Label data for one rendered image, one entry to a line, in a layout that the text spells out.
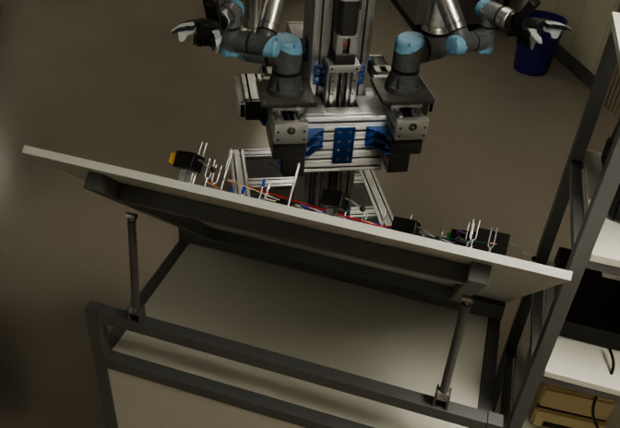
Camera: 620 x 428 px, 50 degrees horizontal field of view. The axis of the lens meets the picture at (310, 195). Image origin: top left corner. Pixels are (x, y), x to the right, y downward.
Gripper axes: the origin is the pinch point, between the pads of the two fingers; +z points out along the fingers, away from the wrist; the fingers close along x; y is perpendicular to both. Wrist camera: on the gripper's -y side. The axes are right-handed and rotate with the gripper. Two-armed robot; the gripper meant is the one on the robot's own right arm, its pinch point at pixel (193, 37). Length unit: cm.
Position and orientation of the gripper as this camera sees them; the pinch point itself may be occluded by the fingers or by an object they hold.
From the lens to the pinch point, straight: 214.9
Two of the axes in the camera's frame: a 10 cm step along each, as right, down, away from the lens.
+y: -1.9, 7.7, 6.0
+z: -2.8, 5.5, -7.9
